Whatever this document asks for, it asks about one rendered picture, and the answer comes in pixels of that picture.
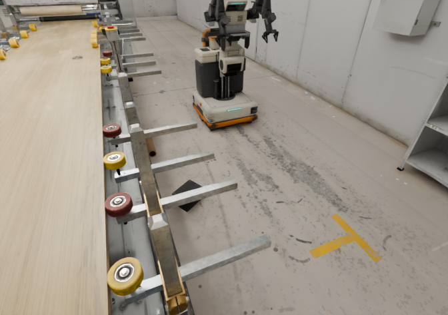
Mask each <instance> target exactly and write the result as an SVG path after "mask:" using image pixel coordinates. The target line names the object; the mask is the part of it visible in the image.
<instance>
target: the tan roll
mask: <svg viewBox="0 0 448 315"><path fill-rule="evenodd" d="M90 10H100V8H99V7H93V8H81V5H58V6H38V7H20V11H13V13H21V14H22V16H24V17H28V16H44V15H72V14H83V11H90Z"/></svg>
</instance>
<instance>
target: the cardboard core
mask: <svg viewBox="0 0 448 315"><path fill-rule="evenodd" d="M145 140H146V143H147V149H148V152H149V156H150V157H155V156H156V154H157V152H156V150H155V146H154V144H153V140H152V138H147V139H145Z"/></svg>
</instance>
